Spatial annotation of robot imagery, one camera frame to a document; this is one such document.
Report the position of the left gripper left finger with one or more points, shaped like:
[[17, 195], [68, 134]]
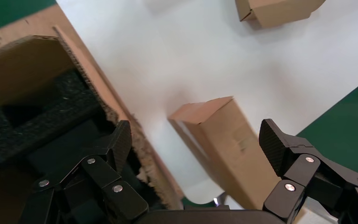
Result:
[[105, 173]]

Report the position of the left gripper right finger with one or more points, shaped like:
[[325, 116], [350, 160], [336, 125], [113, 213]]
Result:
[[302, 167]]

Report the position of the small plain cardboard box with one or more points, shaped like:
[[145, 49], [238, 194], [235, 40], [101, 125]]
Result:
[[228, 145]]

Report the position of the big open cardboard box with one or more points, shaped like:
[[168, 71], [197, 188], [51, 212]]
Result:
[[12, 71]]

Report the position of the cardboard box with recycling symbol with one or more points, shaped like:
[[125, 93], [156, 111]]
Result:
[[274, 12]]

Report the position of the black foam insert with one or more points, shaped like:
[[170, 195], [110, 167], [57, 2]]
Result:
[[58, 108]]

